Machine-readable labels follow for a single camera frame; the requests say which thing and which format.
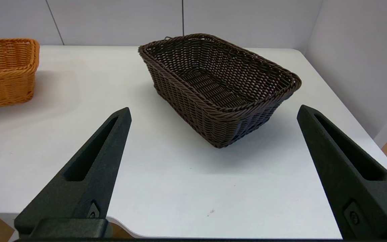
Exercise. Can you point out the dark brown wicker basket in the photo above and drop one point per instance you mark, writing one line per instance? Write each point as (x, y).
(213, 87)

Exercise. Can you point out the orange wicker basket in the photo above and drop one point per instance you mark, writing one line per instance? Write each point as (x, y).
(5, 74)

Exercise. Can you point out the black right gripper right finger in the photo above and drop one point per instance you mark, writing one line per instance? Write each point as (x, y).
(364, 195)

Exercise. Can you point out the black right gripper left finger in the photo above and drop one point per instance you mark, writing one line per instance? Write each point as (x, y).
(89, 181)

